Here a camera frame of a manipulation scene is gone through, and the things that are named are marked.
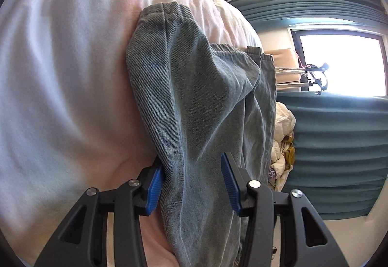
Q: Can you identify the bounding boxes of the pile of cream clothes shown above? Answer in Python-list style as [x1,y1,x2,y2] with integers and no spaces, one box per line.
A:
[267,101,297,192]

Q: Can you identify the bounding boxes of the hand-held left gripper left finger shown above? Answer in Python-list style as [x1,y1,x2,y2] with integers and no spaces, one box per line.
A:
[34,157,166,267]

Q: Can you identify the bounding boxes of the metal clothes rack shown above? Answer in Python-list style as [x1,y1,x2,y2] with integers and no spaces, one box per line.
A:
[275,62,331,94]

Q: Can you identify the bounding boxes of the white bed sheet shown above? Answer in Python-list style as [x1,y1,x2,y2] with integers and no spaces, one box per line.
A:
[0,0,264,267]

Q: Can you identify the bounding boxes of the cardboard box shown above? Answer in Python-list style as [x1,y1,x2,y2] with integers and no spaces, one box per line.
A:
[266,48,300,71]

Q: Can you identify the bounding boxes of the window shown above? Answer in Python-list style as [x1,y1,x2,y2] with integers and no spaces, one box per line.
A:
[291,29,388,96]

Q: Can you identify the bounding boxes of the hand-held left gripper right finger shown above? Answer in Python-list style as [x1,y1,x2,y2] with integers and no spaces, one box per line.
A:
[221,152,352,267]

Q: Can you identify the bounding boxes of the teal curtain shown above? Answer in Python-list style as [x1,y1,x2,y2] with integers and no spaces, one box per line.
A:
[224,0,388,221]

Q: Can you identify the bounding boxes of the blue denim jeans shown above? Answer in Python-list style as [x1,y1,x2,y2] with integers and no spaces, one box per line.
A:
[125,2,277,267]

